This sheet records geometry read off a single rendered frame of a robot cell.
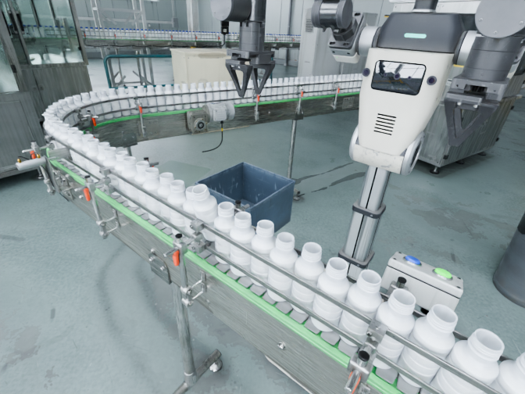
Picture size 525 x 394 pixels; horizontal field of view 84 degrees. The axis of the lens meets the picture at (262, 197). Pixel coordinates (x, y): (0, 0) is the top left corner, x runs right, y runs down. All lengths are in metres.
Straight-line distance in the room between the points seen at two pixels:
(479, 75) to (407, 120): 0.50
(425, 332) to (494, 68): 0.41
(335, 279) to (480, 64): 0.40
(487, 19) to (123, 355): 1.89
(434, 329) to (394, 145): 0.64
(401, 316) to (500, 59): 0.41
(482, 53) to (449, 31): 0.53
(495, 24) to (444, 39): 0.60
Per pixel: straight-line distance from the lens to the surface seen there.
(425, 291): 0.70
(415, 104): 1.02
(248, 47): 0.72
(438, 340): 0.58
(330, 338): 0.67
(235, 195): 1.51
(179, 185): 0.80
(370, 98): 1.05
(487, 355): 0.57
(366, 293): 0.57
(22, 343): 2.19
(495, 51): 0.55
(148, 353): 1.87
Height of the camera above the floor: 1.54
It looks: 30 degrees down
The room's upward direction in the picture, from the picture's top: 3 degrees clockwise
